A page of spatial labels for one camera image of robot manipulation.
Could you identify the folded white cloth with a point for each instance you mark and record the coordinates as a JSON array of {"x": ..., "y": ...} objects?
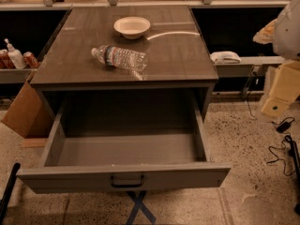
[{"x": 225, "y": 57}]

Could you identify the white paper bowl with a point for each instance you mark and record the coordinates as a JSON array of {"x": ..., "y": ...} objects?
[{"x": 132, "y": 27}]

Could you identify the grey metal shelf rail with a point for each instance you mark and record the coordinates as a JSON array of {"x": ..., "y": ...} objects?
[{"x": 247, "y": 66}]

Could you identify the grey cabinet with wood top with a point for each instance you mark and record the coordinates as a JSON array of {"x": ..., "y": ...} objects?
[{"x": 89, "y": 54}]

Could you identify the black pole at left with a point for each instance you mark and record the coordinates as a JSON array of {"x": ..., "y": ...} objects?
[{"x": 8, "y": 190}]

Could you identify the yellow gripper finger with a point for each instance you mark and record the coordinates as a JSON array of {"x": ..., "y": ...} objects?
[{"x": 281, "y": 88}]

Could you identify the brown cardboard box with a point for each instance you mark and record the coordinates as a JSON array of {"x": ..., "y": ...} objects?
[{"x": 27, "y": 115}]

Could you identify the clear plastic water bottle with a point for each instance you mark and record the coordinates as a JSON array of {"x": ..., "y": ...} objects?
[{"x": 120, "y": 58}]

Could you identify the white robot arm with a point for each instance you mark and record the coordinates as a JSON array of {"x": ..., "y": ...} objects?
[{"x": 284, "y": 33}]

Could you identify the red snack can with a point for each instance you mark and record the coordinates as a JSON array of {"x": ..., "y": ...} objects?
[{"x": 5, "y": 61}]

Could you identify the open grey top drawer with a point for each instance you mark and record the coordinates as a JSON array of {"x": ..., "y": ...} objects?
[{"x": 154, "y": 133}]

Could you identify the red soda can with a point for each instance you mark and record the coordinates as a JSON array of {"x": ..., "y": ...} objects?
[{"x": 30, "y": 60}]

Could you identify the black stand at right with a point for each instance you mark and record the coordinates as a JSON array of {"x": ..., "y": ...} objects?
[{"x": 296, "y": 161}]

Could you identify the black drawer handle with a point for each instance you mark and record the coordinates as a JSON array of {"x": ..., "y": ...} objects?
[{"x": 127, "y": 183}]

